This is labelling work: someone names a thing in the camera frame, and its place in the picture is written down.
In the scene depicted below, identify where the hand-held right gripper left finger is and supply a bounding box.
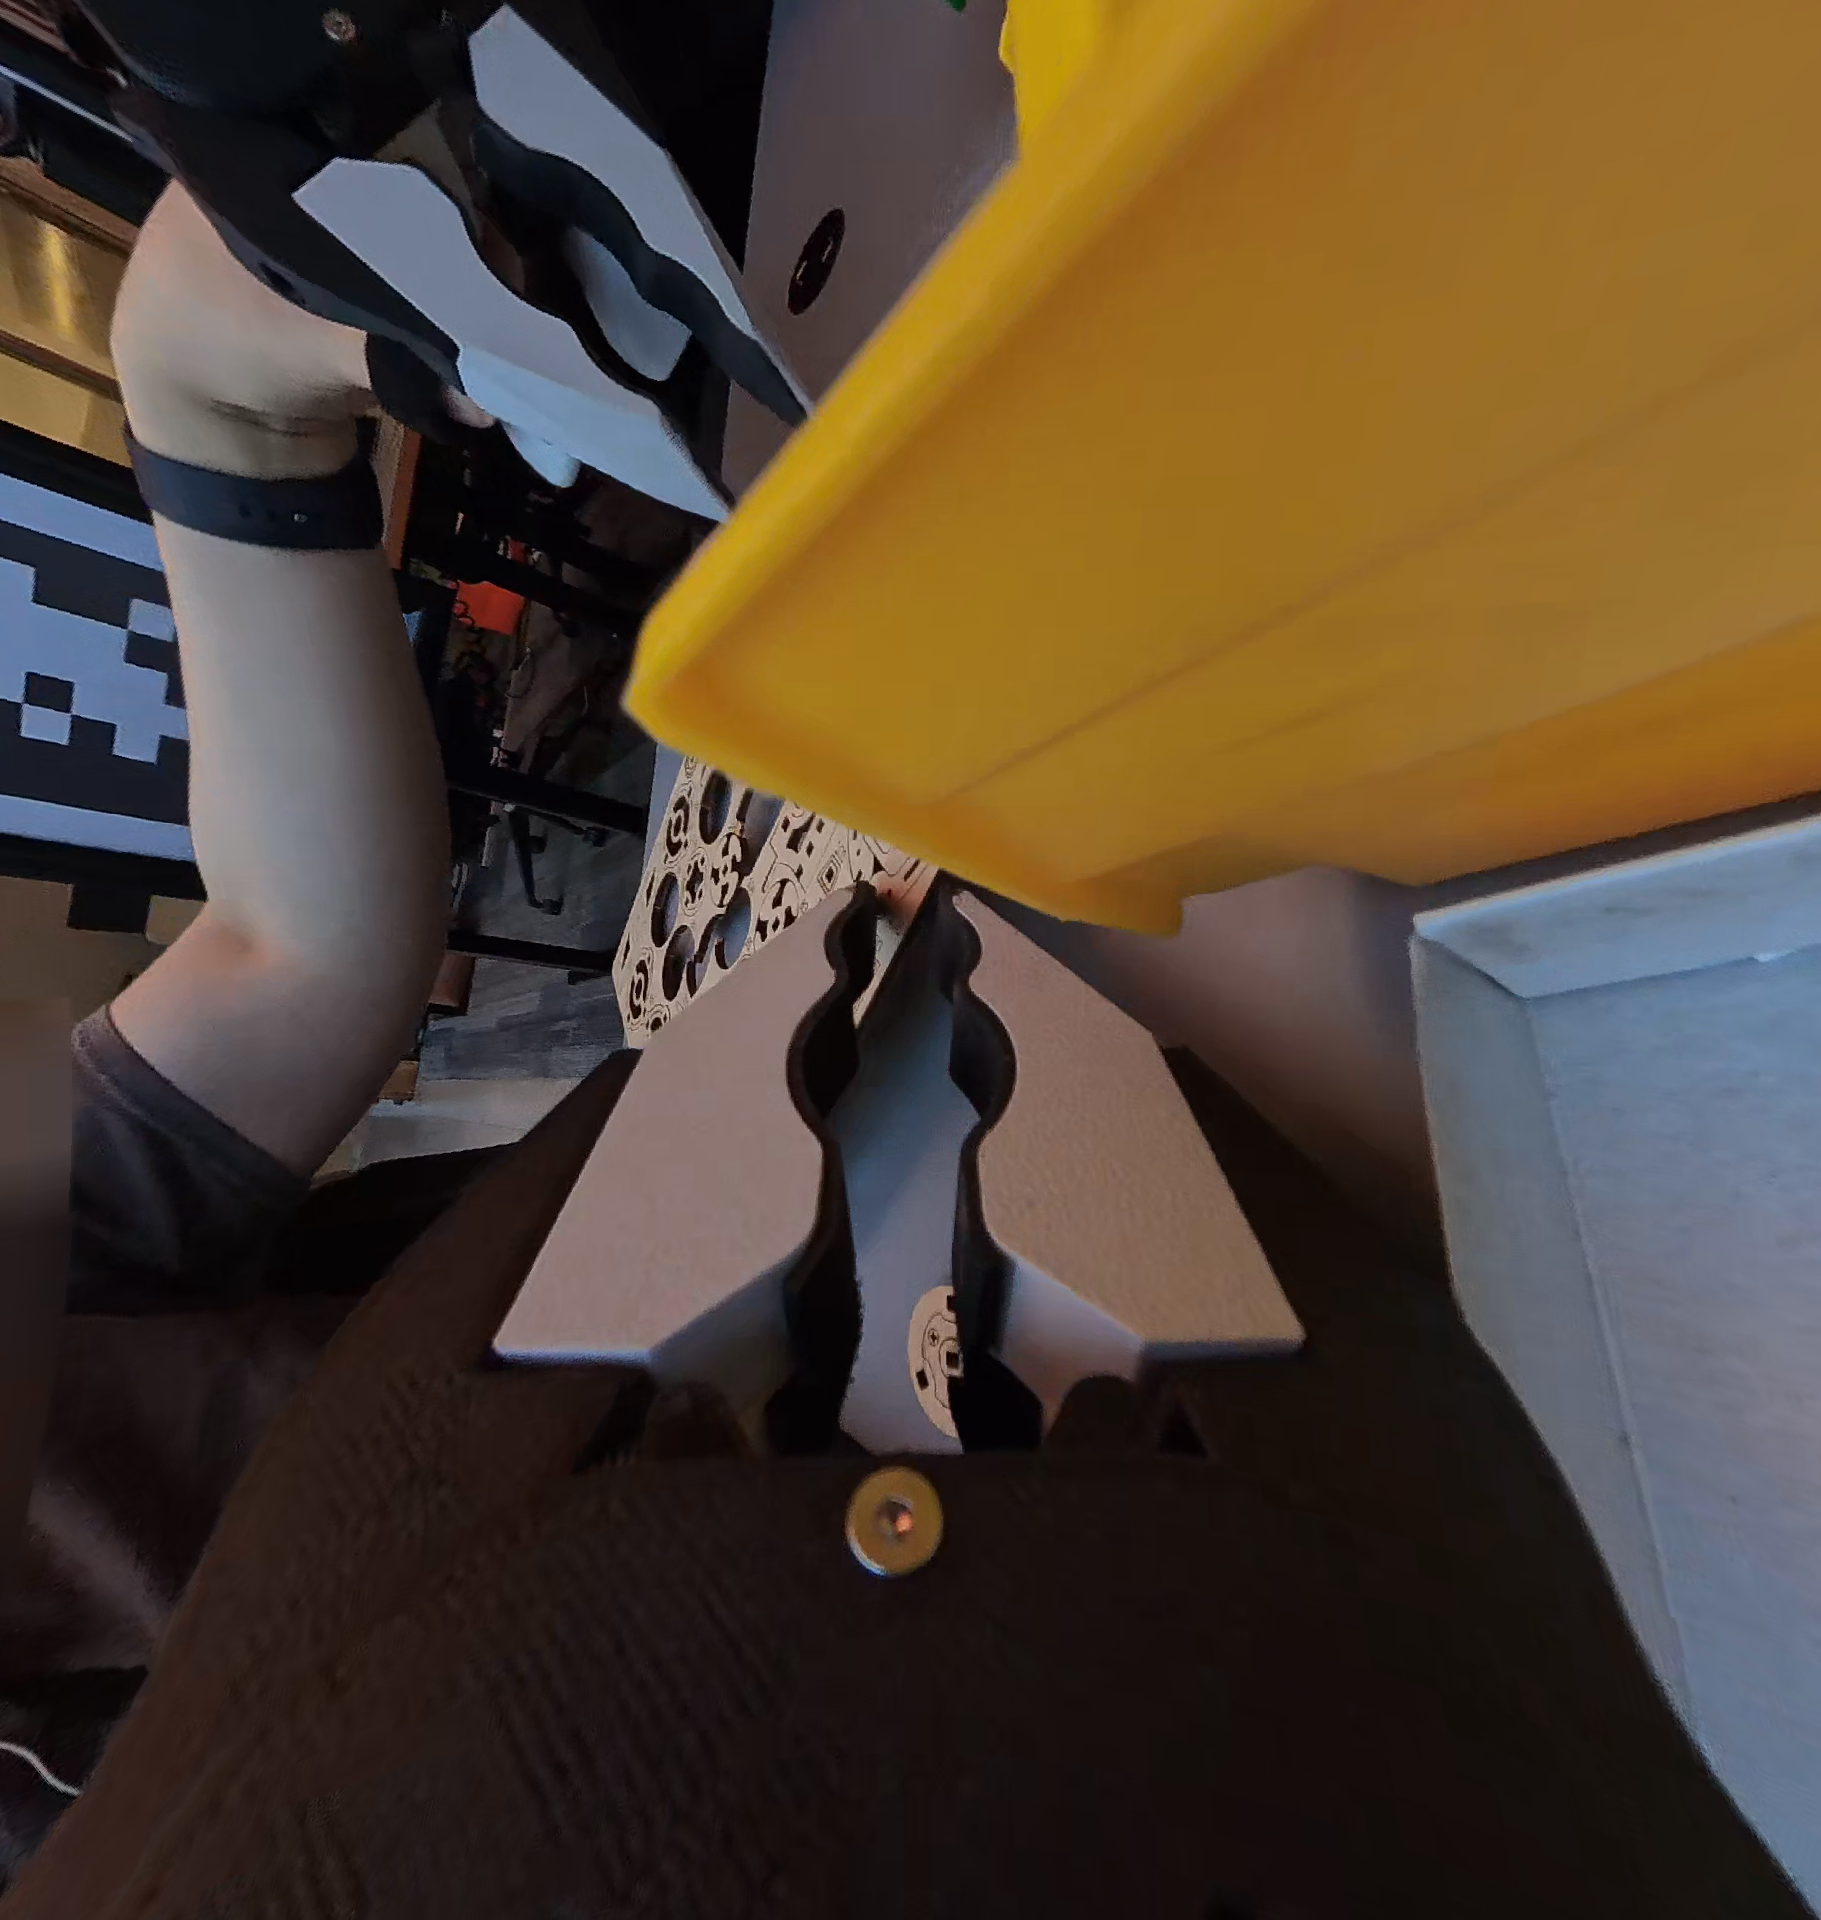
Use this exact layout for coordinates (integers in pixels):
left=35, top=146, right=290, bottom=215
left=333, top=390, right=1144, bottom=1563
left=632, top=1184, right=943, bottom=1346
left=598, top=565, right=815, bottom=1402
left=489, top=884, right=889, bottom=1449

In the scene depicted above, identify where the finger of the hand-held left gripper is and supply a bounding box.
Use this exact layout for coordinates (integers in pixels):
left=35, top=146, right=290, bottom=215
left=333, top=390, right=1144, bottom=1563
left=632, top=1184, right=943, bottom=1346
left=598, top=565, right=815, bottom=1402
left=290, top=153, right=734, bottom=524
left=461, top=2, right=812, bottom=427

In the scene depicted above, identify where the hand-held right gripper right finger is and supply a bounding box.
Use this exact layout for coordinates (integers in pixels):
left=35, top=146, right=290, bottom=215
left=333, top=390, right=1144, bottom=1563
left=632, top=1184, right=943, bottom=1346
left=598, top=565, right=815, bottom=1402
left=931, top=884, right=1307, bottom=1449

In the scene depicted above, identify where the small wooden wheel disc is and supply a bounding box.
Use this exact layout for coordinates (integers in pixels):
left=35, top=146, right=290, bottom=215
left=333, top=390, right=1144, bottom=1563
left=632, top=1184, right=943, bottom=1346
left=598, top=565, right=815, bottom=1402
left=905, top=1285, right=975, bottom=1460

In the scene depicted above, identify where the laser-cut wooden parts sheet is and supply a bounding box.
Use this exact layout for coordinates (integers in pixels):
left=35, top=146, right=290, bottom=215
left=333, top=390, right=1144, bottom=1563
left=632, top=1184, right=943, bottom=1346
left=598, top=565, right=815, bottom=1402
left=609, top=752, right=946, bottom=1054

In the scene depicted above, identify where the person's left forearm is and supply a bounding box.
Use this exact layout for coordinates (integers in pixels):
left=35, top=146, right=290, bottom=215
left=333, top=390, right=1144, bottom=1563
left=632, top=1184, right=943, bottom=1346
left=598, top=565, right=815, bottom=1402
left=99, top=516, right=454, bottom=1187

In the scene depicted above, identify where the black desk grommet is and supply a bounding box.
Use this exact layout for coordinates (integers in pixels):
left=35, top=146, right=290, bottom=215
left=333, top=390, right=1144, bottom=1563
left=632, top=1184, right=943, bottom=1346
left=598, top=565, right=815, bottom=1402
left=783, top=207, right=849, bottom=317

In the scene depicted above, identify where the person's left hand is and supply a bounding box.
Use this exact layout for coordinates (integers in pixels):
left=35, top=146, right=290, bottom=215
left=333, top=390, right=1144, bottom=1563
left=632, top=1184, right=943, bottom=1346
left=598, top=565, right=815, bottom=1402
left=108, top=184, right=496, bottom=445

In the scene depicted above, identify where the black wrist band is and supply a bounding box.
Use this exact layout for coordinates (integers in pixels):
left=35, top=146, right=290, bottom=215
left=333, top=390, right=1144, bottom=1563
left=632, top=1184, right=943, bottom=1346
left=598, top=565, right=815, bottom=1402
left=117, top=419, right=390, bottom=554

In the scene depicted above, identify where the person's t-shirt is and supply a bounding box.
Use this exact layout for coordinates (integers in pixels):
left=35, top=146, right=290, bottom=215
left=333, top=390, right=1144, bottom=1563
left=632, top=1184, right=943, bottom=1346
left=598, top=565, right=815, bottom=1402
left=0, top=1005, right=469, bottom=1920

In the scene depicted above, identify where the white cardboard box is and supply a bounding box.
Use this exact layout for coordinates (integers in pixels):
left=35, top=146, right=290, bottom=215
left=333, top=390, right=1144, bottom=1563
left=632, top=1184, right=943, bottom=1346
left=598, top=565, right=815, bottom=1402
left=1409, top=803, right=1821, bottom=1920

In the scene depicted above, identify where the framed marker sign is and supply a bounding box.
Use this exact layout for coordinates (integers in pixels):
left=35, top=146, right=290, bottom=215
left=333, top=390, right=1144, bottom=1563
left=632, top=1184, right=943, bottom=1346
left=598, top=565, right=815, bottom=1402
left=0, top=405, right=198, bottom=901

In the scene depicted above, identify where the yellow plastic bin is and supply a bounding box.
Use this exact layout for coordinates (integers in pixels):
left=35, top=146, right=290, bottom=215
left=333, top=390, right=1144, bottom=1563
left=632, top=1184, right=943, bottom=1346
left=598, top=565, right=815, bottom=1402
left=621, top=0, right=1821, bottom=940

